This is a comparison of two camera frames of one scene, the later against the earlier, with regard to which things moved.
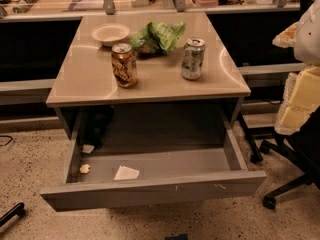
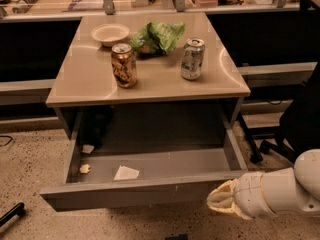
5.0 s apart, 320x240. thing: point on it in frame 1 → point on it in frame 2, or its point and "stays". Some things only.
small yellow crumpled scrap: [85, 168] stays
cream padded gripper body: [308, 40] → [249, 194]
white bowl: [108, 33] stays
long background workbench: [38, 23] stays
